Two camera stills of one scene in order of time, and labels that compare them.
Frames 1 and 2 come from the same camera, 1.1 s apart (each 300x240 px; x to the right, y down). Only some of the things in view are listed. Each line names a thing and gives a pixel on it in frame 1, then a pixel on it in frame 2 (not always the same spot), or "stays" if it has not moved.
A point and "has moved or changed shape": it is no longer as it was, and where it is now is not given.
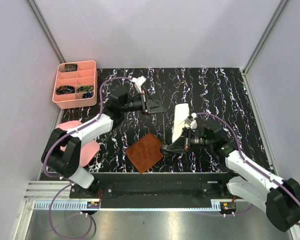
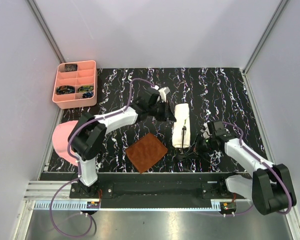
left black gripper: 149,105 to 167,115
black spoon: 165,149 has moved or changed shape
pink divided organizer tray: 75,85 stays
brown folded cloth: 145,152 stays
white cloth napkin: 181,112 stays
